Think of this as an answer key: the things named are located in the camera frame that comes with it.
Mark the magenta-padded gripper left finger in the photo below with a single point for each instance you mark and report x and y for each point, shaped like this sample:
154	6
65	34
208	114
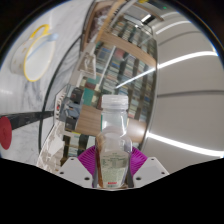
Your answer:
75	170

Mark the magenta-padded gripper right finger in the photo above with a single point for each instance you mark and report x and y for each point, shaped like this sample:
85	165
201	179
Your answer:
150	170

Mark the clear plastic drink bottle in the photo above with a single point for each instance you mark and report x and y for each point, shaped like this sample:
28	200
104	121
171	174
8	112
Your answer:
113	146

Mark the dark grey building model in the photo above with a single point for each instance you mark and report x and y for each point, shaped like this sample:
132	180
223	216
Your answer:
68	108

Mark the flat round red coaster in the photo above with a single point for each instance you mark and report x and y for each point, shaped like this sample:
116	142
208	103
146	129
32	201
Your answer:
5	133

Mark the white architectural model with ramp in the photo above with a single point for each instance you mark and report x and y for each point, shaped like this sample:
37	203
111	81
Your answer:
87	65

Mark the ceiling light strips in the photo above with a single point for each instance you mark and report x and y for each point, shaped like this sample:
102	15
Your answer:
186	58

